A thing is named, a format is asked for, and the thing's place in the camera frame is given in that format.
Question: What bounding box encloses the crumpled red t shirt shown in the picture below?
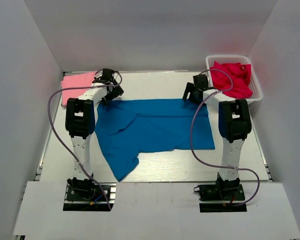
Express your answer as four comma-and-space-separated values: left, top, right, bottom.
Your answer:
210, 61, 253, 99

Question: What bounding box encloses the white plastic basket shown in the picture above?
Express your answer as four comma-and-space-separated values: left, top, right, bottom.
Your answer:
205, 54, 263, 104

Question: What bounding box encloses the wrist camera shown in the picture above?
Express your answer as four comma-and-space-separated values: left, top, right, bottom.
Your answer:
192, 74, 209, 90
96, 68, 115, 83

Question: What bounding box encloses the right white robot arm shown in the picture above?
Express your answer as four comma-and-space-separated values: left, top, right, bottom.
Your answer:
182, 82, 252, 182

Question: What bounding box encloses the folded pink t shirt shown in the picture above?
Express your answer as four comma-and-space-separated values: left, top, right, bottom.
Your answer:
60, 71, 98, 107

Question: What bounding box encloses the blue polo shirt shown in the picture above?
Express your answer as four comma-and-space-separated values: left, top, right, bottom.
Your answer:
94, 99, 215, 181

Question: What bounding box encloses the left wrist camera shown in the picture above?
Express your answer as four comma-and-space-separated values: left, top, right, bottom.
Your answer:
96, 68, 115, 83

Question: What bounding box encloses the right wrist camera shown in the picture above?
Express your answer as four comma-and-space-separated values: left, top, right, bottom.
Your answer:
192, 74, 209, 90

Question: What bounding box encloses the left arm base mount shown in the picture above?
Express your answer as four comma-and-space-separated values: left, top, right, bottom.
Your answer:
63, 177, 116, 212

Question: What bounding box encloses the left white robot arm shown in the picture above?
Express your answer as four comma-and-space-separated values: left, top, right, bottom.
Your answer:
65, 78, 124, 180

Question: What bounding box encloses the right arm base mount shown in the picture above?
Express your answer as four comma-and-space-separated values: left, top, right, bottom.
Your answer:
193, 177, 247, 213

